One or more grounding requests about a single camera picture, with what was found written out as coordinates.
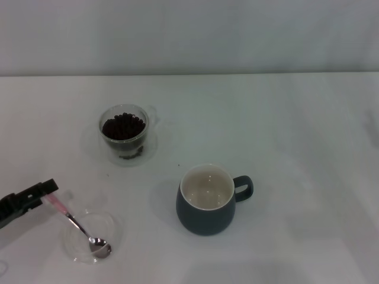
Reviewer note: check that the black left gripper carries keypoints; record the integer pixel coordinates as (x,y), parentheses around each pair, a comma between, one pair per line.
(7,210)

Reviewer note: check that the coffee beans pile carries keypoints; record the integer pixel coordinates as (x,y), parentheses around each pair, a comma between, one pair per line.
(122,127)

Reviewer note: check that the dark teal ceramic mug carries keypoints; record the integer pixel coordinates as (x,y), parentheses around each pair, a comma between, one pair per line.
(204,219)

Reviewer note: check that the scattered coffee beans cluster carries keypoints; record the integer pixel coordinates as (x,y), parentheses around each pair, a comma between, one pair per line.
(131,154)

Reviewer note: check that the clear glass cup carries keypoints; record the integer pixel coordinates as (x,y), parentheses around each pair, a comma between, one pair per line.
(139,142)

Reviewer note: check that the small clear glass dish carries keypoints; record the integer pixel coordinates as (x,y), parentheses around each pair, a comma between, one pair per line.
(77,251)

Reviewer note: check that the clear glass saucer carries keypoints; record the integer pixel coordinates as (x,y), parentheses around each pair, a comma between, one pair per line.
(148,154)

